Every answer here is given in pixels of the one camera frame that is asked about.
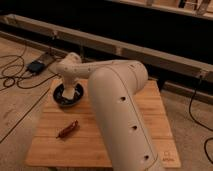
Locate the blue power box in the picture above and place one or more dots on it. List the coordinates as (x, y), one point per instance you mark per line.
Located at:
(35, 67)

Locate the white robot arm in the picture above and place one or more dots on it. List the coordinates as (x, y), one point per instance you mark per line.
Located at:
(112, 85)

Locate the wooden table board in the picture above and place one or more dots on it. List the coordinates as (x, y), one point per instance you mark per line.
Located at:
(83, 147)

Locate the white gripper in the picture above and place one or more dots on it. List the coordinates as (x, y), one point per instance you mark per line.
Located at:
(70, 85)

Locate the dark ceramic bowl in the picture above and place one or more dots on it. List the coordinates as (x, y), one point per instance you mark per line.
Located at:
(63, 102)

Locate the long wooden beam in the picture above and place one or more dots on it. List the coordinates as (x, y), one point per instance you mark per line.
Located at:
(149, 56)

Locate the brown red snack bar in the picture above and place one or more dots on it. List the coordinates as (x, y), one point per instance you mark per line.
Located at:
(66, 131)

